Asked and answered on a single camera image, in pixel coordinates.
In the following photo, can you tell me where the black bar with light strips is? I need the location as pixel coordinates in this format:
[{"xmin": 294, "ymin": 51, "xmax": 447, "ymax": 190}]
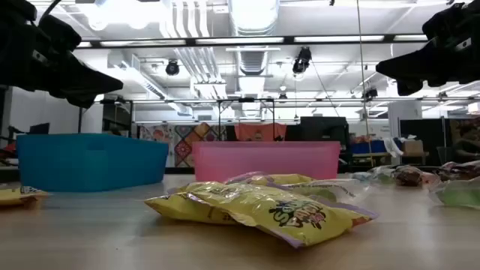
[{"xmin": 76, "ymin": 33, "xmax": 428, "ymax": 50}]

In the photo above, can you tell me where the small black monitor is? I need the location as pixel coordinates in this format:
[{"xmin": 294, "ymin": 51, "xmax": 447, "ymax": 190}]
[{"xmin": 28, "ymin": 122, "xmax": 50, "ymax": 135}]

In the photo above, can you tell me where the yellow Sour Patch candy pack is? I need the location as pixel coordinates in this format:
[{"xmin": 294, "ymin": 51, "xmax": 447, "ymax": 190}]
[
  {"xmin": 144, "ymin": 193, "xmax": 241, "ymax": 226},
  {"xmin": 0, "ymin": 186, "xmax": 49, "ymax": 206},
  {"xmin": 224, "ymin": 171, "xmax": 318, "ymax": 188},
  {"xmin": 170, "ymin": 181, "xmax": 379, "ymax": 249}
]

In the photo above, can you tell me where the brown Snickers candy bar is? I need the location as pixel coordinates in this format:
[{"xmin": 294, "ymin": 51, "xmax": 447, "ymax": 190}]
[
  {"xmin": 436, "ymin": 160, "xmax": 480, "ymax": 182},
  {"xmin": 393, "ymin": 165, "xmax": 425, "ymax": 188}
]

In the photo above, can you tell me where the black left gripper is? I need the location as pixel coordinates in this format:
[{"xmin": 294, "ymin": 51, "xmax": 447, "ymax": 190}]
[{"xmin": 0, "ymin": 15, "xmax": 124, "ymax": 110}]

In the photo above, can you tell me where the orange ring pop candy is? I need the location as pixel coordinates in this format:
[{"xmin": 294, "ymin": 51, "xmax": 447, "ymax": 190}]
[{"xmin": 419, "ymin": 170, "xmax": 442, "ymax": 187}]

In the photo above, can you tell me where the orange hanging cloth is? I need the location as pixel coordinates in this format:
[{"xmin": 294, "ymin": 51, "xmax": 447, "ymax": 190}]
[{"xmin": 235, "ymin": 122, "xmax": 288, "ymax": 143}]

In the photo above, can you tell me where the person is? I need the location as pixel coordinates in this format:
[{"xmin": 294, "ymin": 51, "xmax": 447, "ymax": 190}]
[{"xmin": 451, "ymin": 121, "xmax": 480, "ymax": 164}]

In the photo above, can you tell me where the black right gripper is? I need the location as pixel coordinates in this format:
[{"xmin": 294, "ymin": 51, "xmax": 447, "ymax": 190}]
[{"xmin": 376, "ymin": 0, "xmax": 480, "ymax": 97}]

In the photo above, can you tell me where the brown cardboard box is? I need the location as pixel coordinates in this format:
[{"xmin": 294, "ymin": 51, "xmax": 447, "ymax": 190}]
[{"xmin": 403, "ymin": 139, "xmax": 425, "ymax": 155}]

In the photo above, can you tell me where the black ceiling spotlight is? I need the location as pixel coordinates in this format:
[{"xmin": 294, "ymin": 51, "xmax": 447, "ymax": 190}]
[{"xmin": 165, "ymin": 59, "xmax": 180, "ymax": 77}]

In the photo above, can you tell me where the blue plastic bin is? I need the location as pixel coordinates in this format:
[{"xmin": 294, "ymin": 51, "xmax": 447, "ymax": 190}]
[{"xmin": 16, "ymin": 133, "xmax": 170, "ymax": 193}]

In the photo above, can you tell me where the blue ring pop candy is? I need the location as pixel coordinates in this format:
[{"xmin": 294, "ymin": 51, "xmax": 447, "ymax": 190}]
[{"xmin": 351, "ymin": 170, "xmax": 374, "ymax": 182}]

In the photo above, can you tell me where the colourful patterned quilt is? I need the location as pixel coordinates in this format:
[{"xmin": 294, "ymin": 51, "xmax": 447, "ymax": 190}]
[{"xmin": 138, "ymin": 121, "xmax": 228, "ymax": 168}]

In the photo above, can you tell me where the black hanging camera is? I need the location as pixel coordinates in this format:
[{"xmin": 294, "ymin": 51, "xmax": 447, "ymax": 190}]
[{"xmin": 292, "ymin": 46, "xmax": 313, "ymax": 75}]

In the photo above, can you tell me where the white cloth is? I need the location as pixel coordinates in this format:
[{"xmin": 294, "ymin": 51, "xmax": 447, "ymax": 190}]
[{"xmin": 382, "ymin": 136, "xmax": 404, "ymax": 158}]

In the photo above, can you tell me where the large black monitor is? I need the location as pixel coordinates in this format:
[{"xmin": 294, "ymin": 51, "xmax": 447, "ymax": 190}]
[{"xmin": 295, "ymin": 115, "xmax": 350, "ymax": 166}]

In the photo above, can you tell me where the blue background crate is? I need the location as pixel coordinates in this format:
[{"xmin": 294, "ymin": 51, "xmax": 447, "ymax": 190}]
[{"xmin": 350, "ymin": 140, "xmax": 389, "ymax": 155}]

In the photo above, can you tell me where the silver ventilation duct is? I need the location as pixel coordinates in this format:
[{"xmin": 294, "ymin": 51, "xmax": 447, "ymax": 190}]
[{"xmin": 227, "ymin": 0, "xmax": 281, "ymax": 78}]

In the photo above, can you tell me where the dark partition panel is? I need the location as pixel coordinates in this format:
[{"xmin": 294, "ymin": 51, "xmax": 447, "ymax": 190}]
[{"xmin": 399, "ymin": 118, "xmax": 451, "ymax": 167}]

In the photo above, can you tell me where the pink plastic bin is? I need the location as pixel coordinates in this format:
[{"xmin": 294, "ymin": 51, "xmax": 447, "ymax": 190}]
[{"xmin": 191, "ymin": 140, "xmax": 341, "ymax": 183}]

